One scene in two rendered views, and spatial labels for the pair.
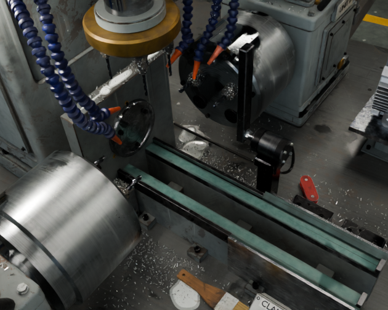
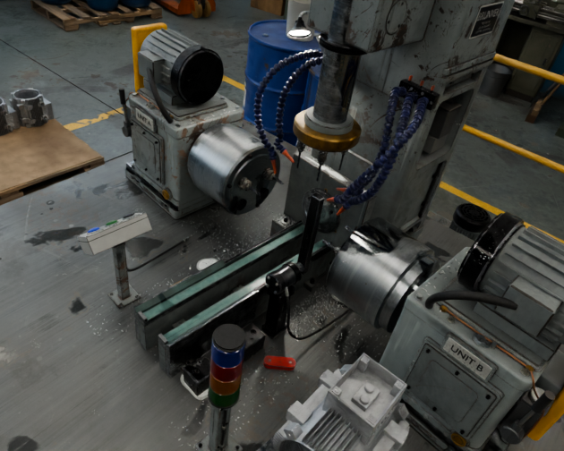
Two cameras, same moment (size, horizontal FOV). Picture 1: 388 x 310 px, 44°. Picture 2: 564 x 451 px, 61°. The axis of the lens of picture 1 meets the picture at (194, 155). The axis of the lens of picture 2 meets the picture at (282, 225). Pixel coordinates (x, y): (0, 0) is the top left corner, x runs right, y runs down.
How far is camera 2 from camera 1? 1.29 m
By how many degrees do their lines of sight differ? 62
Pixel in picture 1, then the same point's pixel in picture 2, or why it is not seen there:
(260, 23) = (402, 256)
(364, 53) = not seen: outside the picture
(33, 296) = (173, 129)
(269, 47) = (374, 264)
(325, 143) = not seen: hidden behind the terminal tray
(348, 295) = (150, 312)
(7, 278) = (185, 123)
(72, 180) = (239, 143)
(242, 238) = (221, 271)
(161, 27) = (307, 130)
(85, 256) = (200, 159)
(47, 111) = not seen: hidden behind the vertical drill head
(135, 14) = (313, 114)
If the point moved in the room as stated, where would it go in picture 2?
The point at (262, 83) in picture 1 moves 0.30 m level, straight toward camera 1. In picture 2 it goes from (338, 264) to (227, 231)
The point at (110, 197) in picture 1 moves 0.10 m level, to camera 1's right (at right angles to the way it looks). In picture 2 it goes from (229, 161) to (222, 180)
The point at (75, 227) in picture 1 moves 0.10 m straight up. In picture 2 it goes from (212, 148) to (213, 119)
